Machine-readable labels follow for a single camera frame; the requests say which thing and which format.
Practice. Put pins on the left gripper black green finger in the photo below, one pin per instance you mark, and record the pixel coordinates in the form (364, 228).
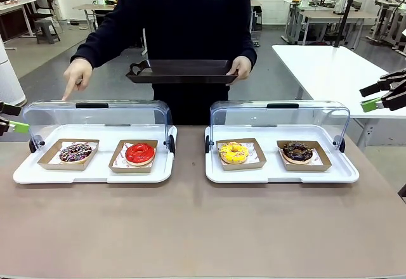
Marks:
(19, 127)
(11, 108)

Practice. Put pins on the black office chair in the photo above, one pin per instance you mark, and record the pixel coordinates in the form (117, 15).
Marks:
(44, 4)

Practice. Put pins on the large white table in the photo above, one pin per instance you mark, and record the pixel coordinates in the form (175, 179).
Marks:
(330, 69)

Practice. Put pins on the person's arm black sleeve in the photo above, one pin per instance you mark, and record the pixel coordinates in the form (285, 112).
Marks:
(101, 38)
(247, 31)

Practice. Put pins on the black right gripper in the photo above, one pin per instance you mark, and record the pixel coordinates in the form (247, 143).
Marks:
(400, 90)

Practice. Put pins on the white display tray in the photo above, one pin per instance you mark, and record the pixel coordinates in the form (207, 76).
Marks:
(279, 177)
(95, 177)

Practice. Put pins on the brown cardboard donut tray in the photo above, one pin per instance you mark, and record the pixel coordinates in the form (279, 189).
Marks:
(47, 165)
(317, 167)
(127, 169)
(253, 166)

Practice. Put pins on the person's left arm black sleeve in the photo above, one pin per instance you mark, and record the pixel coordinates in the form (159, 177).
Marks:
(247, 31)

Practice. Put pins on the person's right arm black sleeve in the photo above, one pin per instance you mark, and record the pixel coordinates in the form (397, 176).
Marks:
(101, 38)

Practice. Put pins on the grey plastic stool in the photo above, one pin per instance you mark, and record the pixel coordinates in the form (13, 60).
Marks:
(47, 30)

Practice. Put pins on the red glazed donut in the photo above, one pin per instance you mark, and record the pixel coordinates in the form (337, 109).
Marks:
(133, 155)

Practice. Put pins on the black tripod pole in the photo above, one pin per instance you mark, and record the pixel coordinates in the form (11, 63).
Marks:
(347, 9)

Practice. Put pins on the dark chocolate crumb donut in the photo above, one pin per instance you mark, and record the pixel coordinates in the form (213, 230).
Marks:
(288, 152)

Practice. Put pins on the wooden top grey leg desk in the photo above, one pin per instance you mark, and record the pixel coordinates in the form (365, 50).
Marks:
(336, 16)

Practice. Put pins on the person's black Fila sweater torso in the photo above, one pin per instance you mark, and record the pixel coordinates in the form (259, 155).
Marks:
(190, 22)

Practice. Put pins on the chocolate donut pink white sprinkles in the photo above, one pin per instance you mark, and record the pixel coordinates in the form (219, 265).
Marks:
(68, 155)

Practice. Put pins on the person's right hand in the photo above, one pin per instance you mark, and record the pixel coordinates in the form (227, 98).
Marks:
(77, 76)

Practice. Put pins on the white side table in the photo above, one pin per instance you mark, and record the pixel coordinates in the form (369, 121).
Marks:
(16, 3)

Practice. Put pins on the person's left hand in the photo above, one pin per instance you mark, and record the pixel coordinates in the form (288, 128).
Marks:
(242, 68)

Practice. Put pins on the white cylindrical air purifier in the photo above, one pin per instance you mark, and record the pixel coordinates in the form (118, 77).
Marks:
(9, 76)

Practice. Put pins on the wooden top background desk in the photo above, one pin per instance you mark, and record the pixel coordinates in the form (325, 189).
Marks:
(92, 7)

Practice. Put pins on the yellow glazed sprinkled donut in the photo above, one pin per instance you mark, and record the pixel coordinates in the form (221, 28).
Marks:
(226, 153)

